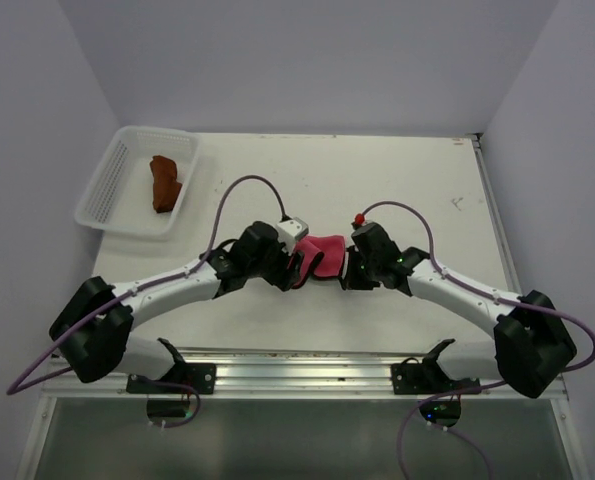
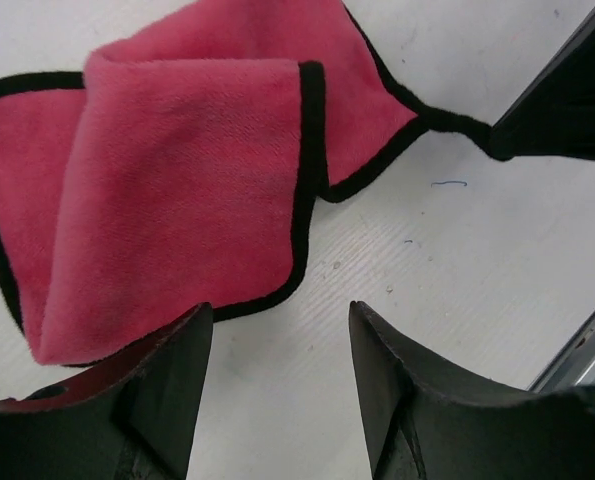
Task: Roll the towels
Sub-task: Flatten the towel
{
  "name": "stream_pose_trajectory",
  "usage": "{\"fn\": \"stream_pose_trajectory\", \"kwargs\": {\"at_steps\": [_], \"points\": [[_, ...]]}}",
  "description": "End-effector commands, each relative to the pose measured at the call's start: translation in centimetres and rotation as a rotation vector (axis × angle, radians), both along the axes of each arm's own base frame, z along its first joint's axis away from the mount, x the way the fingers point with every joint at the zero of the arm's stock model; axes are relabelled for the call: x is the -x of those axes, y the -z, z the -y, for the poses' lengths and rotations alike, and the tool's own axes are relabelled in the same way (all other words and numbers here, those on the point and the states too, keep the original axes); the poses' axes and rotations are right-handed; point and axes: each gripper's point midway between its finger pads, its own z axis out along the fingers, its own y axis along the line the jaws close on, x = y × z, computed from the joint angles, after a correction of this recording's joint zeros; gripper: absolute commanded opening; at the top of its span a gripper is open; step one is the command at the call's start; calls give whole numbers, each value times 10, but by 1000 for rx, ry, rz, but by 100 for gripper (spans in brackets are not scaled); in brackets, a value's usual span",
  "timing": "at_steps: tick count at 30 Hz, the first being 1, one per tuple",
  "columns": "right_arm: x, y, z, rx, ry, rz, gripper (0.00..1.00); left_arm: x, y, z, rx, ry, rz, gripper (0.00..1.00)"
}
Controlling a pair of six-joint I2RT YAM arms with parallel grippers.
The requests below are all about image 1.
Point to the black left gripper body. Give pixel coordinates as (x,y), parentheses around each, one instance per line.
(273,267)

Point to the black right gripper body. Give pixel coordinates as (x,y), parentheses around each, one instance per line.
(358,276)

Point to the pink towel black trim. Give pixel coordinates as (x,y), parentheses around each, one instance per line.
(324,258)

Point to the brown towel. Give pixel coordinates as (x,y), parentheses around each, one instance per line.
(166,187)

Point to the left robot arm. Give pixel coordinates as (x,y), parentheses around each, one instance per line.
(94,332)

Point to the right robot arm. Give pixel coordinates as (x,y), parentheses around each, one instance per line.
(528,345)

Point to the white plastic basket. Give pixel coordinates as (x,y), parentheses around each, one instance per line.
(119,196)

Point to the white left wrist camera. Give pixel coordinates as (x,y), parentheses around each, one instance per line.
(291,232)

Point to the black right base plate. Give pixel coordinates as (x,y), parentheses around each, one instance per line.
(411,377)

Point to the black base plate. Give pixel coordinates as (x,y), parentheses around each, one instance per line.
(411,377)
(201,377)

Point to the aluminium mounting rail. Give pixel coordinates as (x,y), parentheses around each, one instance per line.
(266,375)

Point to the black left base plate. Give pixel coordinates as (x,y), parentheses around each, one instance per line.
(201,377)

